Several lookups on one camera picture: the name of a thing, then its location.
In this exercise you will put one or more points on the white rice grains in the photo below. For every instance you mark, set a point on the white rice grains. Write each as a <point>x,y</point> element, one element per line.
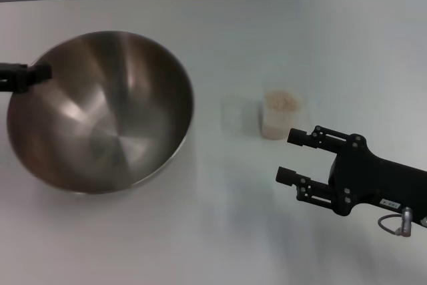
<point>278,108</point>

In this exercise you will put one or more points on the clear plastic measuring cup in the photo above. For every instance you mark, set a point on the clear plastic measuring cup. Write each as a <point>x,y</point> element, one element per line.
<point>277,131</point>

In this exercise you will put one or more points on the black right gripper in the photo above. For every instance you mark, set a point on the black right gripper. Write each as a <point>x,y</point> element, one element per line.
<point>373,181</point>

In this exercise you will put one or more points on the stainless steel mixing bowl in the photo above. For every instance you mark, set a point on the stainless steel mixing bowl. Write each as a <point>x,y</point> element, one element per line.
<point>100,115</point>

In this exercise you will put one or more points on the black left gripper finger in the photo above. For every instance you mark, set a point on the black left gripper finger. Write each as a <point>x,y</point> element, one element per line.
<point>18,86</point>
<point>38,73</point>

